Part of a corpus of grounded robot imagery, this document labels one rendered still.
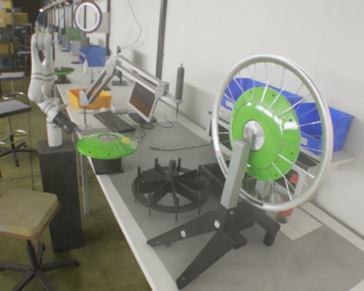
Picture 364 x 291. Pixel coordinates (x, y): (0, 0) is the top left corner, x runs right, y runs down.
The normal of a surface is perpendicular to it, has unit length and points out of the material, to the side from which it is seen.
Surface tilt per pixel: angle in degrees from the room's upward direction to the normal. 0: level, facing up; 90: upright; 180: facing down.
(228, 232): 0
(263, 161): 98
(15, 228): 90
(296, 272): 0
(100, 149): 21
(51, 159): 90
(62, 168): 90
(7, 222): 0
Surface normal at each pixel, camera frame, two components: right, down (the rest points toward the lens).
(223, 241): -0.18, -0.82
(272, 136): -0.76, 0.14
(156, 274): 0.08, -0.91
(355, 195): -0.89, 0.11
